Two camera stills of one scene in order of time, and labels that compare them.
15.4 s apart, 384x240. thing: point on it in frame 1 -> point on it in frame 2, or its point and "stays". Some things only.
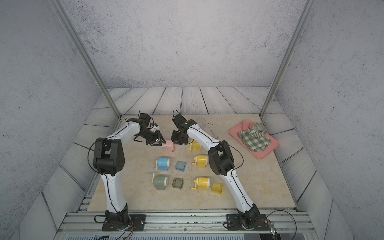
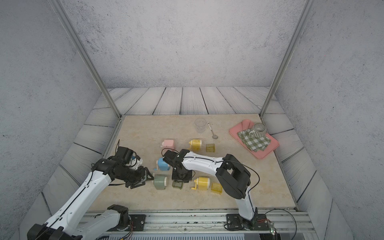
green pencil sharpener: [160, 182] stays
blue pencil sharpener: [162, 163] stays
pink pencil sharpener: [168, 146] stays
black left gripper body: [152, 138] -> [134, 176]
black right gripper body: [177, 140] -> [183, 177]
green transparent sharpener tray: [177, 183] stays
